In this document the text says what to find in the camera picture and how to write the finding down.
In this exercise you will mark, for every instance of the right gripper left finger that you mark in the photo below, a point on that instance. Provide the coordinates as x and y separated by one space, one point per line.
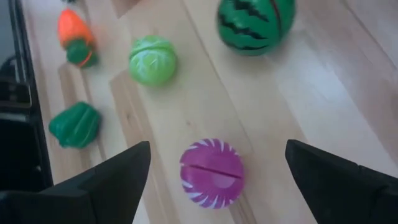
102 193

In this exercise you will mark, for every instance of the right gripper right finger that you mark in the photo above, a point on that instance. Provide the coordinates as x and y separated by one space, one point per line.
335 193

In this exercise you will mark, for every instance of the dark green toy pepper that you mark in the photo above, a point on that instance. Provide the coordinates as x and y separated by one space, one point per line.
76 126

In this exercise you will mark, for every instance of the light green toy cabbage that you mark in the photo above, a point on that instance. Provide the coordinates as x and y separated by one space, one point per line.
152 60

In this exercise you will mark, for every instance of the orange toy carrot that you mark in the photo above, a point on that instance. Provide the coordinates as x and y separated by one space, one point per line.
73 31

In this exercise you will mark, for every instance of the toy watermelon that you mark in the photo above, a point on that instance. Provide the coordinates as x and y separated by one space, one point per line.
255 25

